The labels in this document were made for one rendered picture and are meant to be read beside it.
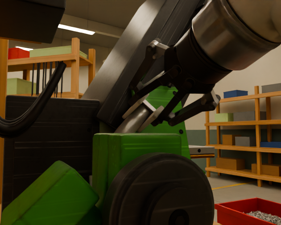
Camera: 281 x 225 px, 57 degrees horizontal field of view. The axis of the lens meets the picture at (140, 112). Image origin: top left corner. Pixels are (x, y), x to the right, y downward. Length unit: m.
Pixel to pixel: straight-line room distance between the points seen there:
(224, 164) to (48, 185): 6.79
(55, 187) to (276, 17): 0.22
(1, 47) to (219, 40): 1.09
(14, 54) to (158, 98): 3.41
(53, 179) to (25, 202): 0.02
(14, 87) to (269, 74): 5.48
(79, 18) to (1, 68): 7.28
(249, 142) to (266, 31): 6.14
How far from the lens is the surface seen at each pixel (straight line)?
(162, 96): 0.57
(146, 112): 0.48
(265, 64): 7.02
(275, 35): 0.28
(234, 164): 6.75
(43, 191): 0.17
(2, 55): 1.27
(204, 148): 0.74
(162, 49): 0.37
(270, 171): 6.27
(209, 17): 0.29
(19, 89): 3.75
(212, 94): 0.38
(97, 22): 8.66
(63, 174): 0.17
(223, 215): 0.99
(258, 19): 0.27
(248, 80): 7.20
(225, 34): 0.28
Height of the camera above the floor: 1.17
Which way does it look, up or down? 4 degrees up
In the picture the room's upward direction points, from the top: straight up
